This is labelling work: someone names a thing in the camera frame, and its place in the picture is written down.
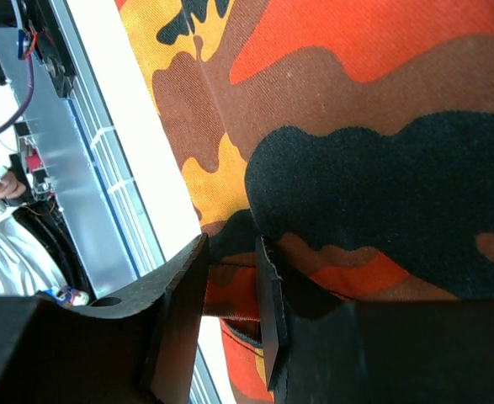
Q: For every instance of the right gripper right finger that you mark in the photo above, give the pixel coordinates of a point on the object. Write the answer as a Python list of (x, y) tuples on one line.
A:
[(320, 349)]

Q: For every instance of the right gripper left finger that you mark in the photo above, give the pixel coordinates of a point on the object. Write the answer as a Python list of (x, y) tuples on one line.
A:
[(136, 345)]

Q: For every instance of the orange camouflage trousers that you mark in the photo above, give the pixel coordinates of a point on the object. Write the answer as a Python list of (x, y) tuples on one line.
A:
[(357, 136)]

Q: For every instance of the person in white clothing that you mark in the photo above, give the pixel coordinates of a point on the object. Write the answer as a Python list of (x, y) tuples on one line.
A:
[(26, 268)]

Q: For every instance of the aluminium rail frame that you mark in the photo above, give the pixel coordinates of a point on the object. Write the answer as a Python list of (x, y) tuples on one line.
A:
[(114, 240)]

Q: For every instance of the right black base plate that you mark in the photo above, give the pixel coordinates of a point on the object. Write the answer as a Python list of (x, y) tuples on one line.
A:
[(39, 34)]

